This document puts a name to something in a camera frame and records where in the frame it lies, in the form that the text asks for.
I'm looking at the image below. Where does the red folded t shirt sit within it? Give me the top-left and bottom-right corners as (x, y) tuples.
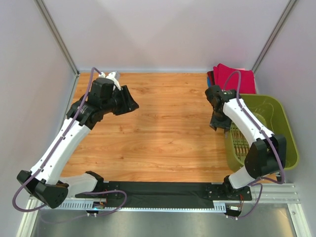
(207, 71), (215, 85)

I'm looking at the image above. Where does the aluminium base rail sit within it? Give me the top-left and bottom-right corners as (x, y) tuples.
(44, 181), (299, 212)

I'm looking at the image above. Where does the left aluminium frame post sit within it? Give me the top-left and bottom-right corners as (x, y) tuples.
(34, 0), (79, 76)

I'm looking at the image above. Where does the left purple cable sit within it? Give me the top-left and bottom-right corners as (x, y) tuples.
(11, 67), (128, 223)

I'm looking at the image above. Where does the crimson red t shirt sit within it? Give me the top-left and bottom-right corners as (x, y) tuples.
(213, 64), (256, 94)

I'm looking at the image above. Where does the aluminium frame post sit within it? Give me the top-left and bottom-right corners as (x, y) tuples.
(252, 0), (299, 74)
(34, 0), (79, 76)

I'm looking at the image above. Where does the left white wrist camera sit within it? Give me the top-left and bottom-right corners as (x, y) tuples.
(99, 71), (121, 90)

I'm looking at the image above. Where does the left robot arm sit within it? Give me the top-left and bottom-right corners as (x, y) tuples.
(17, 77), (139, 208)

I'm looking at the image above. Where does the olive green plastic basket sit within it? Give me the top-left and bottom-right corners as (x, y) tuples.
(225, 94), (299, 172)

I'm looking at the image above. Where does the right aluminium frame post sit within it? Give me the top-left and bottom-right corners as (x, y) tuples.
(252, 0), (299, 74)

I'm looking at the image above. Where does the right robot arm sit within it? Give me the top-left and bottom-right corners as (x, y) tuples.
(205, 85), (287, 194)

